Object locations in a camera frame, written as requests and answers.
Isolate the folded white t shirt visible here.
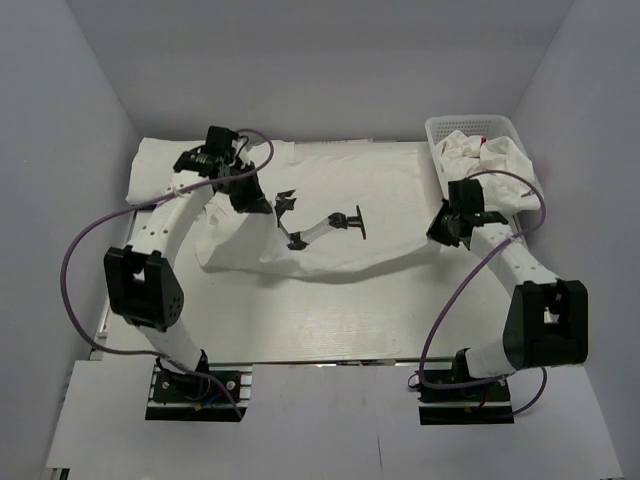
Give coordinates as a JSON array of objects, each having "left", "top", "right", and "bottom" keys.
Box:
[{"left": 126, "top": 137, "right": 204, "bottom": 205}]

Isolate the white plastic basket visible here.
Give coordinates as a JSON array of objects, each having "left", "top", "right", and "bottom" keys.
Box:
[{"left": 425, "top": 114, "right": 542, "bottom": 196}]

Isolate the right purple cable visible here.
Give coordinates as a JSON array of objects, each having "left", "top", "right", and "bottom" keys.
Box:
[{"left": 417, "top": 170, "right": 548, "bottom": 415}]

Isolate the white robot print t shirt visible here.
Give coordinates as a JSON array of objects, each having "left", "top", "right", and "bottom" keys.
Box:
[{"left": 195, "top": 141, "right": 441, "bottom": 283}]

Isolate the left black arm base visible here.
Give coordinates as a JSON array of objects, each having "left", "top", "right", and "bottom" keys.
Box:
[{"left": 145, "top": 364, "right": 253, "bottom": 423}]

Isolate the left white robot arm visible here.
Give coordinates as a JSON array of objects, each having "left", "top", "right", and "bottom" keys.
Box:
[{"left": 104, "top": 126, "right": 274, "bottom": 399}]

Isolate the white red print t shirt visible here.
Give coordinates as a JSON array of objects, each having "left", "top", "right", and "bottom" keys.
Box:
[{"left": 435, "top": 130, "right": 541, "bottom": 215}]

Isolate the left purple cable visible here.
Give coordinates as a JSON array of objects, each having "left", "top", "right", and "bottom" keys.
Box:
[{"left": 59, "top": 128, "right": 276, "bottom": 421}]

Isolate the purple cable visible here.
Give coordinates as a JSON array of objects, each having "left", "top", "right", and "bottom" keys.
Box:
[
  {"left": 59, "top": 128, "right": 276, "bottom": 421},
  {"left": 417, "top": 170, "right": 548, "bottom": 415}
]

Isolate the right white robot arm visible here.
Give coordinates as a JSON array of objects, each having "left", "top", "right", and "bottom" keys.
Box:
[{"left": 418, "top": 177, "right": 589, "bottom": 399}]

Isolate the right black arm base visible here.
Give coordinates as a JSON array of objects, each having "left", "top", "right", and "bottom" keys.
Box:
[{"left": 407, "top": 371, "right": 514, "bottom": 426}]

